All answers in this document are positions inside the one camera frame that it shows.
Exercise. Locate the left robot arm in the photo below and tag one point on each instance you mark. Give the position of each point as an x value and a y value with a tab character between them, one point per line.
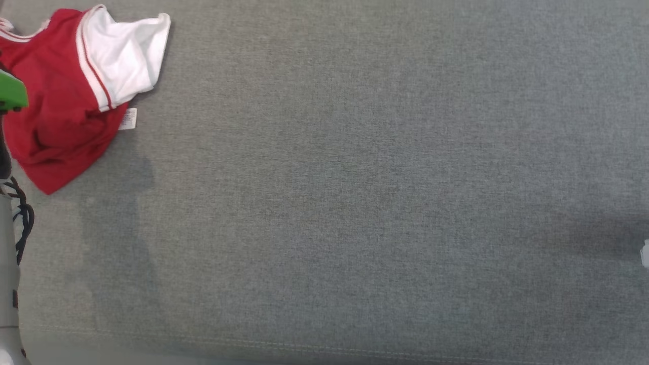
7	304

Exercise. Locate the red basketball jersey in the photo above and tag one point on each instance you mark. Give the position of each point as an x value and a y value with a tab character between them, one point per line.
56	101

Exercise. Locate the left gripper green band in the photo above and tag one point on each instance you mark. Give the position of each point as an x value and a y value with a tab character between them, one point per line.
11	94

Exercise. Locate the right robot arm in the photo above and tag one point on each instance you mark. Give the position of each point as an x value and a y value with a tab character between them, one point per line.
645	253

